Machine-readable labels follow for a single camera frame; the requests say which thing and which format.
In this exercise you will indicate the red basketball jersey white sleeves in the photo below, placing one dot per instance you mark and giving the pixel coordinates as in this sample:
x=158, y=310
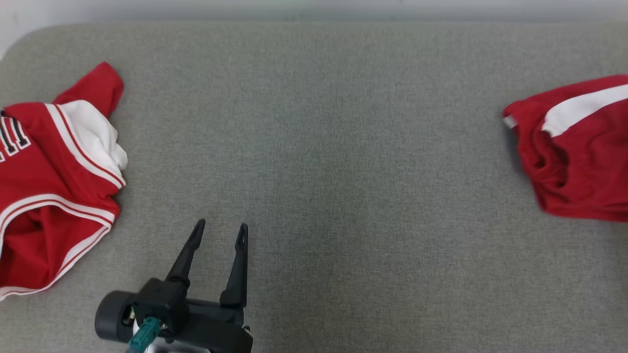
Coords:
x=44, y=196

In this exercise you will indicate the teal left camera connector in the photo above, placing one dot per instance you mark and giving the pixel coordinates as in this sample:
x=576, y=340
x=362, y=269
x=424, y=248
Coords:
x=144, y=333

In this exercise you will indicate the red shorts white trim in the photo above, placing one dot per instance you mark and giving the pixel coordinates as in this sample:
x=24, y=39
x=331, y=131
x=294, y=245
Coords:
x=579, y=162

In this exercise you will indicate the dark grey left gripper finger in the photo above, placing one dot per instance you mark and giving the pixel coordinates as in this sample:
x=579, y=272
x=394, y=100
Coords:
x=185, y=257
x=237, y=274

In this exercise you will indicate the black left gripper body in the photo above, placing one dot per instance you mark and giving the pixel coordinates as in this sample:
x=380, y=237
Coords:
x=216, y=326

